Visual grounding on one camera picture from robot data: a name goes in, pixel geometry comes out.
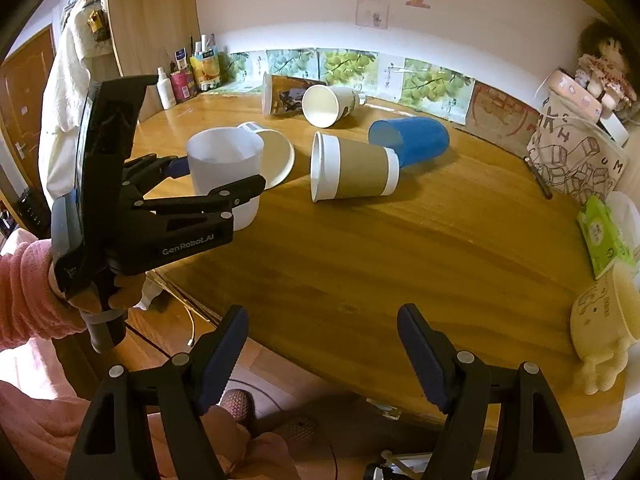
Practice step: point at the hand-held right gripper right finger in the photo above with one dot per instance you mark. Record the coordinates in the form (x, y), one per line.
(425, 355)

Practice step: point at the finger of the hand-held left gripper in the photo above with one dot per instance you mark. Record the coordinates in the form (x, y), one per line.
(177, 167)
(240, 192)

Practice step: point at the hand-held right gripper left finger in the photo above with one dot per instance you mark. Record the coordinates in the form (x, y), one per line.
(225, 355)

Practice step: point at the plain white cup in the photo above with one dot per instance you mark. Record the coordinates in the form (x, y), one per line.
(225, 152)

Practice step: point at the white paper cup lying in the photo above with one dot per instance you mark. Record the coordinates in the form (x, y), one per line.
(275, 157)

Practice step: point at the dark printed paper cup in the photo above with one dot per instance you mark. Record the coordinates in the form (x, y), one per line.
(285, 97)

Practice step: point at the white printed paper cup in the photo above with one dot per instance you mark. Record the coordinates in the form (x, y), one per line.
(322, 105)

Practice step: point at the brown sleeve paper cup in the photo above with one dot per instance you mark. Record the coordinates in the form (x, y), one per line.
(360, 167)

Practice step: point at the blue plastic cup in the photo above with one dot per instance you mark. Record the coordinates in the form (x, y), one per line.
(420, 140)

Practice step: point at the person's left hand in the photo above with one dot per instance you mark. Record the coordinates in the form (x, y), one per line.
(130, 290)

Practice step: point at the pink slipper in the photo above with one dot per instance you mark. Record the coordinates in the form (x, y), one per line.
(237, 405)

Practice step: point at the white hanging coat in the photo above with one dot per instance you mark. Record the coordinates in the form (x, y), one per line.
(62, 110)

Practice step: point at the white pump bottle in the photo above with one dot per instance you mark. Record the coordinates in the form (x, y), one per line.
(165, 91)

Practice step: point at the pink canister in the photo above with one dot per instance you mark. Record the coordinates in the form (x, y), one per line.
(182, 85)

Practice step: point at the yellow snack bag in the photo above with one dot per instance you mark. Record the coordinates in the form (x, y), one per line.
(206, 71)

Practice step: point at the wooden door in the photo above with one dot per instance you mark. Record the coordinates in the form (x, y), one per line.
(27, 105)

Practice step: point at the grape print panel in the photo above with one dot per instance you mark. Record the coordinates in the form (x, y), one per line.
(290, 62)
(236, 66)
(435, 82)
(348, 66)

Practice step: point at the white tube bottle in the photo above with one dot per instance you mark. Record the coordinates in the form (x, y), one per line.
(207, 44)

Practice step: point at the wooden shelf unit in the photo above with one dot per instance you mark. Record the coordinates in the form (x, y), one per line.
(150, 20)

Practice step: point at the cream figure mug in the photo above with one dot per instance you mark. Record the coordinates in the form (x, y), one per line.
(605, 320)

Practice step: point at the person's pink clothed legs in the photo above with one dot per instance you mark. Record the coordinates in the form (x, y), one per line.
(40, 425)

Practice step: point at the black pen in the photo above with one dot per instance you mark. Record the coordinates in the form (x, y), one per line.
(539, 178)

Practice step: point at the green wet wipes packet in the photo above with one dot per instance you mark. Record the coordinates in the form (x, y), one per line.
(602, 237)

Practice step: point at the white tissue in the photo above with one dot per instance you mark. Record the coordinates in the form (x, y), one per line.
(625, 215)

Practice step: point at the printed white tote bag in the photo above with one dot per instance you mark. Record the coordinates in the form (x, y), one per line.
(575, 160)

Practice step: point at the brown cardboard panel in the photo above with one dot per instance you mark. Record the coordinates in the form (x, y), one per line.
(500, 112)

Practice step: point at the white box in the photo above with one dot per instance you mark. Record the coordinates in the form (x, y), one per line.
(614, 127)

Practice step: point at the pink round box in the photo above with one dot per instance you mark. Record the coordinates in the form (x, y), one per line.
(572, 91)

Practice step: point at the brown haired doll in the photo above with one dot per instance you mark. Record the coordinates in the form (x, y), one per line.
(602, 60)

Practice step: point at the wall drawing paper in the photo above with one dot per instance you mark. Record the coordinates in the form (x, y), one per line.
(372, 12)

